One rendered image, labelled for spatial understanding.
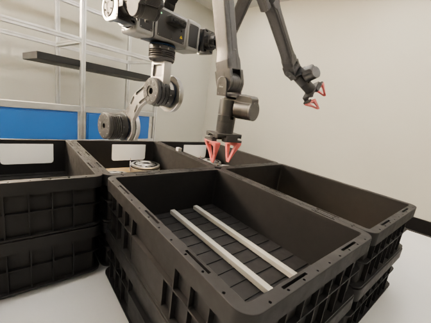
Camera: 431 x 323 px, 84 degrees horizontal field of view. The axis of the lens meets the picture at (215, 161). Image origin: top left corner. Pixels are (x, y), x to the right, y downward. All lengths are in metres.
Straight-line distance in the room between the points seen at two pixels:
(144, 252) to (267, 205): 0.28
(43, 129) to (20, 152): 1.71
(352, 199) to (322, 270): 0.48
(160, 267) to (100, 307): 0.23
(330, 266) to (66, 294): 0.49
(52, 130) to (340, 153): 3.38
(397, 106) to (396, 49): 0.67
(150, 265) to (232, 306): 0.18
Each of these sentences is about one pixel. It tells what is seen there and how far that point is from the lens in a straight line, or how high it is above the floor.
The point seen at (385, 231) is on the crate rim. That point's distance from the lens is 0.53.
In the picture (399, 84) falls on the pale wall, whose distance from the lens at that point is 3.68.
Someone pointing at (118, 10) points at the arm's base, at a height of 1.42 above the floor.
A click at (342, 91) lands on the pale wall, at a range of 3.76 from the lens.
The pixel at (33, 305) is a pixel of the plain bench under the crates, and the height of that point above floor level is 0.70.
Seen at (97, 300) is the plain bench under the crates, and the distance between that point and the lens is 0.59.
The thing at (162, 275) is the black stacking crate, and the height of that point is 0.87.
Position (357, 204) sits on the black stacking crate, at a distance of 0.78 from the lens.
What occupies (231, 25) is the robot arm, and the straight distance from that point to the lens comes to 0.78.
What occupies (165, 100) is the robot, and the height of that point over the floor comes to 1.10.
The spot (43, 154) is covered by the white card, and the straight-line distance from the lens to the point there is 0.90.
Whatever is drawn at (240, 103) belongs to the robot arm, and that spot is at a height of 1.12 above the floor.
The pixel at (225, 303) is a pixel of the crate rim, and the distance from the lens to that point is 0.25.
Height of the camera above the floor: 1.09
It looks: 13 degrees down
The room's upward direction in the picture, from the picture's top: 8 degrees clockwise
